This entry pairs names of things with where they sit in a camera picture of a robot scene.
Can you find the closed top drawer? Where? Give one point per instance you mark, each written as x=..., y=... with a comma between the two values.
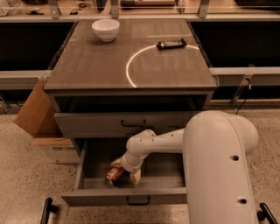
x=122, y=124

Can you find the red coke can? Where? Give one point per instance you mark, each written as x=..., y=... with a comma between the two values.
x=114, y=174

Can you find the grey drawer cabinet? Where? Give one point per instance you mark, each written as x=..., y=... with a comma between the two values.
x=129, y=74

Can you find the cardboard box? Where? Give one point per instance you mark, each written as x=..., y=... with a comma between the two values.
x=36, y=118

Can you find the open middle drawer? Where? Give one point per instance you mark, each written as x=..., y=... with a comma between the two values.
x=162, y=180

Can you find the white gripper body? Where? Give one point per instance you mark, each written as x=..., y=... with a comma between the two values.
x=130, y=165

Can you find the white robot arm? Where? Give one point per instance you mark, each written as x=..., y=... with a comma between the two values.
x=214, y=146

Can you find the white ceramic bowl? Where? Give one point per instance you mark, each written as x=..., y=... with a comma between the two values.
x=106, y=29

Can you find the black left base handle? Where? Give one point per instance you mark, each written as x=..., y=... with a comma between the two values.
x=49, y=207

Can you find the black base handle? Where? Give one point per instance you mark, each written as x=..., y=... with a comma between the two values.
x=265, y=214
x=49, y=207

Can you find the black right base handle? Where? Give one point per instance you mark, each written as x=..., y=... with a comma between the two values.
x=265, y=214

